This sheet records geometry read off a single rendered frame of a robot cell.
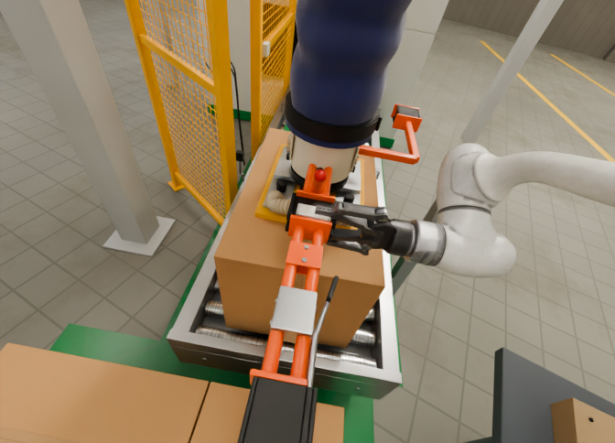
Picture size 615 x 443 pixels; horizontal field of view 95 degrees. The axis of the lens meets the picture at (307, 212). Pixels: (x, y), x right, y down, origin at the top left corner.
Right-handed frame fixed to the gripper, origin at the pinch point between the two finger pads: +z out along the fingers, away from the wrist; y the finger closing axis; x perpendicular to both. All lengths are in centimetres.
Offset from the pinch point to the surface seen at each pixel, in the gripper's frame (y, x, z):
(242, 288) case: 25.4, -4.8, 13.6
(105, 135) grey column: 35, 58, 93
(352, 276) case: 12.5, -3.3, -12.2
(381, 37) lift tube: -30.3, 17.5, -5.4
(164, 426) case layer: 54, -32, 26
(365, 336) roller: 52, 1, -27
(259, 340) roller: 53, -7, 8
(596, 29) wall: 45, 912, -652
